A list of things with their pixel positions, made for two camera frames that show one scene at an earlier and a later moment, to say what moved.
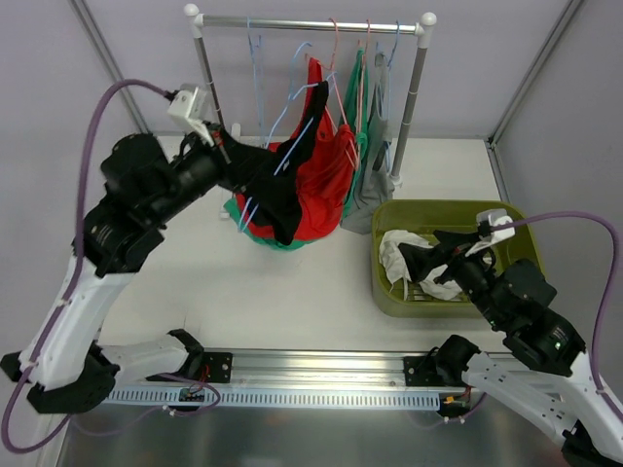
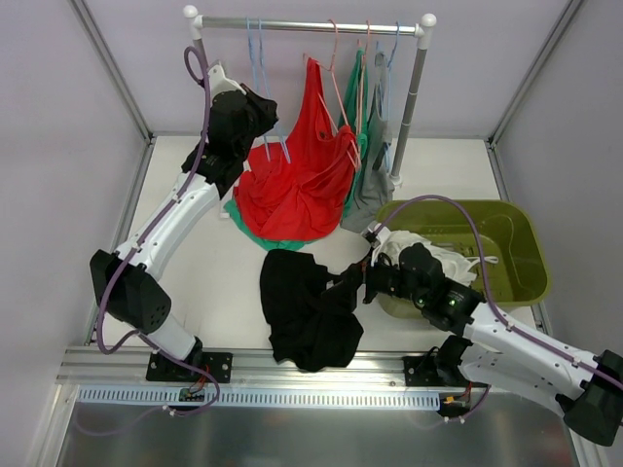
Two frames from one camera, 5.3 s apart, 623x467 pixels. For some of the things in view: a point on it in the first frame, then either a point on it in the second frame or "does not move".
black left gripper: [224, 157] to [263, 109]
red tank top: [327, 180] does not move
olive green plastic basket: [450, 216] does not move
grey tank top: [375, 194] does not move
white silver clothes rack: [421, 28] does not move
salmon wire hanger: [360, 87] does not move
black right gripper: [451, 260] to [366, 280]
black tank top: [268, 185] to [311, 314]
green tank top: [353, 113] does not move
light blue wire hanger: [256, 78] does not move
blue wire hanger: [275, 172] to [260, 29]
